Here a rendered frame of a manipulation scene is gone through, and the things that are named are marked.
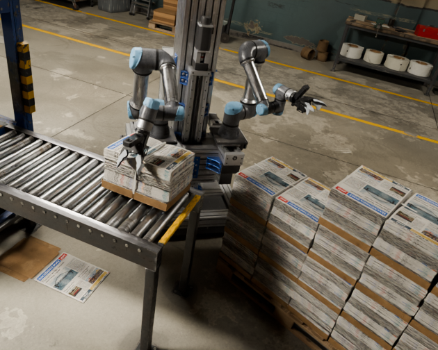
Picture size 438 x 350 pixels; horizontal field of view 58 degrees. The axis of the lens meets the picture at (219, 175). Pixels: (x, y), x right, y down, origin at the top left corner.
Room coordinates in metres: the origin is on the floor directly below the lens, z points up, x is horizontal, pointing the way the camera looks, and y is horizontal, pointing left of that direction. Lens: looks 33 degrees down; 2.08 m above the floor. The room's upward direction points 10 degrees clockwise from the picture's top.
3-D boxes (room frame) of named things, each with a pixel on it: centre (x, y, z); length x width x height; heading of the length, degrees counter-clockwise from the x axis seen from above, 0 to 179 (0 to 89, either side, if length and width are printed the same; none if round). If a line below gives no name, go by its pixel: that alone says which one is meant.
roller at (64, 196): (1.70, 0.72, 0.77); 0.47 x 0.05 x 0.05; 165
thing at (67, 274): (1.73, 0.81, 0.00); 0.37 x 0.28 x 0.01; 75
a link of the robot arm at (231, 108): (2.52, -0.02, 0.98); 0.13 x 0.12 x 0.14; 136
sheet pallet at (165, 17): (8.46, 1.26, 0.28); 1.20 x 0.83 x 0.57; 75
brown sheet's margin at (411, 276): (1.55, -1.01, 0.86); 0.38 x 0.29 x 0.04; 141
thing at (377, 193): (1.72, -0.77, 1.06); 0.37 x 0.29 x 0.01; 144
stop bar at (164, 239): (1.53, 0.14, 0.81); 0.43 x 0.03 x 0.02; 165
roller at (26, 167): (1.79, 1.03, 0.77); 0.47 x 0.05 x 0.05; 165
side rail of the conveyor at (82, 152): (1.96, 0.71, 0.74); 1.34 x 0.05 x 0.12; 75
